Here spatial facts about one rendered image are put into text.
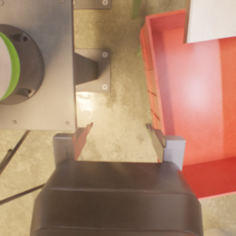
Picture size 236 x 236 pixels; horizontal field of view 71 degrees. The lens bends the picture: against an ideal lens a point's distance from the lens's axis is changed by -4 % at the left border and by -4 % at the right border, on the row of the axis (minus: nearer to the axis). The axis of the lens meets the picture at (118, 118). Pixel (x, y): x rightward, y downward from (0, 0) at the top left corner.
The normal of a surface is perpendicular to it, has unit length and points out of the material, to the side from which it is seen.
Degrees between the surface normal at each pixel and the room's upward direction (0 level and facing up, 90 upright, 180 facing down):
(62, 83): 0
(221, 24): 30
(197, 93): 0
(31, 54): 66
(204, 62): 0
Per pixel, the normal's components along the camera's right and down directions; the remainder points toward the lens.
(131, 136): -0.01, 0.25
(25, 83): 0.82, 0.55
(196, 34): 0.07, 0.69
